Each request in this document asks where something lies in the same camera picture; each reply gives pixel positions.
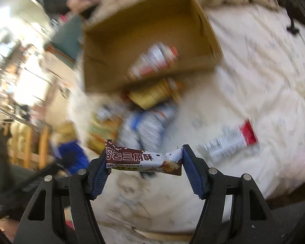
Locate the white teddy print bedsheet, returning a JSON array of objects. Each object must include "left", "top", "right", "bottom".
[{"left": 66, "top": 4, "right": 305, "bottom": 234}]

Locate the blue white snack bag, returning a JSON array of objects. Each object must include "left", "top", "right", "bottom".
[{"left": 116, "top": 102, "right": 177, "bottom": 152}]

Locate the brown cardboard box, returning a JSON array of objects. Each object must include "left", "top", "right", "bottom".
[{"left": 83, "top": 0, "right": 222, "bottom": 93}]

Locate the yellow striped snack bag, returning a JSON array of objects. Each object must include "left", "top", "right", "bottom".
[{"left": 128, "top": 78, "right": 185, "bottom": 110}]

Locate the brown white snack bar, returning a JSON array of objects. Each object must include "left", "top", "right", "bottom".
[{"left": 105, "top": 140, "right": 183, "bottom": 176}]

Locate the red white tall snack packet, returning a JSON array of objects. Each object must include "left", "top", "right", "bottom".
[{"left": 127, "top": 42, "right": 179, "bottom": 81}]

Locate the teal orange cushion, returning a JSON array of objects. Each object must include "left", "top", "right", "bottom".
[{"left": 43, "top": 15, "right": 83, "bottom": 69}]

